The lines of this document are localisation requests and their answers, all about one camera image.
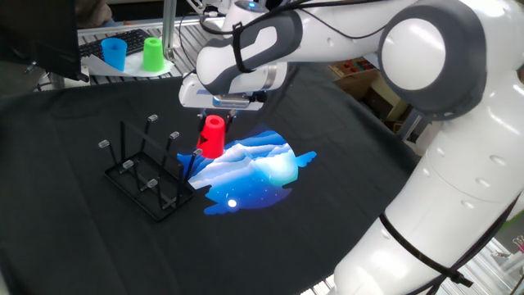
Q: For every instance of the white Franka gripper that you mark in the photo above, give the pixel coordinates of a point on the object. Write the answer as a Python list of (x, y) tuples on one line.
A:
[(192, 96)]

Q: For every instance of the red plastic cup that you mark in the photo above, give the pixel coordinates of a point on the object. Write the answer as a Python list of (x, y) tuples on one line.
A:
[(210, 139)]

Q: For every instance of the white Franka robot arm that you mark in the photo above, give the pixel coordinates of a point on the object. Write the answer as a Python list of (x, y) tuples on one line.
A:
[(450, 184)]

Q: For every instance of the green plastic cup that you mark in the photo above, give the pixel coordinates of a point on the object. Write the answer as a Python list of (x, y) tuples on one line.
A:
[(153, 55)]

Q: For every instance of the blue plastic cup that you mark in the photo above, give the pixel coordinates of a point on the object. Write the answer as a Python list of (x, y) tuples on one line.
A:
[(114, 53)]

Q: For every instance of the white paper sheet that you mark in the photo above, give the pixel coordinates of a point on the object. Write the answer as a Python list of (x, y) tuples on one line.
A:
[(133, 69)]

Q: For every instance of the black computer keyboard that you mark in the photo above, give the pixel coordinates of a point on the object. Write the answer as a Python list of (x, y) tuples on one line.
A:
[(135, 39)]

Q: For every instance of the black cloth with blue print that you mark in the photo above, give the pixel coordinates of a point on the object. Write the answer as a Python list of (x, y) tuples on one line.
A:
[(266, 246)]

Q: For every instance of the brown cardboard box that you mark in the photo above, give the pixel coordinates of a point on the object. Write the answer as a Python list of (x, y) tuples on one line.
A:
[(352, 84)]

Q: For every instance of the tray with coloured blocks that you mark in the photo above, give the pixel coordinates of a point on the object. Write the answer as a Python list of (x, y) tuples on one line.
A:
[(354, 67)]

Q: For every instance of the pale cardboard box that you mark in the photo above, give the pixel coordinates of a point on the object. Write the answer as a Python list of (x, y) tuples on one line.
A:
[(387, 94)]

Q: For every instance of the black computer monitor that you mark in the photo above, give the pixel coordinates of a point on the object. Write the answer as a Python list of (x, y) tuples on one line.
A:
[(37, 37)]

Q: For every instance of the pink binder clips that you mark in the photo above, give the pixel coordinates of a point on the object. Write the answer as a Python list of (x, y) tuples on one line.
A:
[(520, 243)]

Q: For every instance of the silver camera box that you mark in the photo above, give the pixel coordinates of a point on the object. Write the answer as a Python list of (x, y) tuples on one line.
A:
[(231, 101)]

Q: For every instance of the aluminium frame bar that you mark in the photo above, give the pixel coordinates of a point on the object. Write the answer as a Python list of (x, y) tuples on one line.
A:
[(407, 129), (169, 24)]

